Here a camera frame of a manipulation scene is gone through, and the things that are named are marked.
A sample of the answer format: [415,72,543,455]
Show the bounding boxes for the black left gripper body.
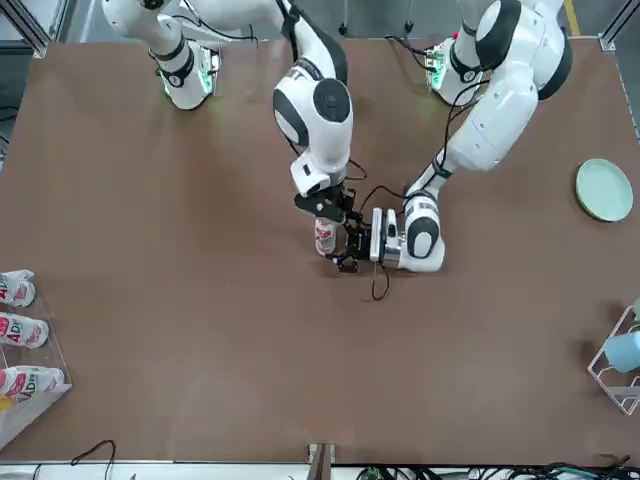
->
[344,224,376,263]

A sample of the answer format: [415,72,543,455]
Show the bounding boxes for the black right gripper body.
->
[318,184,358,215]

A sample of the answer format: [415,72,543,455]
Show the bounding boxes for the white drink bottle pink label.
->
[313,218,338,257]

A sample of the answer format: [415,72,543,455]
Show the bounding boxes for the white shelf bottle pink cap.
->
[0,269,38,308]
[0,313,51,350]
[0,365,67,403]

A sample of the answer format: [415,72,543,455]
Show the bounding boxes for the clear acrylic bottle shelf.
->
[0,269,74,451]

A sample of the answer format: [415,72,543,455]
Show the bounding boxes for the black wheeled stand legs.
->
[338,0,416,36]

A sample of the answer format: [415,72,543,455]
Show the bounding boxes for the pale green plate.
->
[575,158,635,223]

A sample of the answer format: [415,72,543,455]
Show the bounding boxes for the light blue cup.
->
[601,330,640,375]

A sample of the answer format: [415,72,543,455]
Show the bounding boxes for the cup drying rack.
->
[588,298,640,417]

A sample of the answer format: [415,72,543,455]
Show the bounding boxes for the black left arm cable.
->
[349,79,495,302]

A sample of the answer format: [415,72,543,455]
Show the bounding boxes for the black left base cable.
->
[384,34,436,71]

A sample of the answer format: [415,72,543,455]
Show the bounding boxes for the aluminium camera post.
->
[306,441,337,480]

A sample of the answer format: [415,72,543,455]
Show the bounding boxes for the black cable bundle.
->
[349,452,640,480]

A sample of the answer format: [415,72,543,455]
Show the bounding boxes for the thin black loose cable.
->
[69,439,117,480]

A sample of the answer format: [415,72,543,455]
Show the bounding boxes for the aluminium frame rail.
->
[597,0,640,139]
[0,0,67,57]

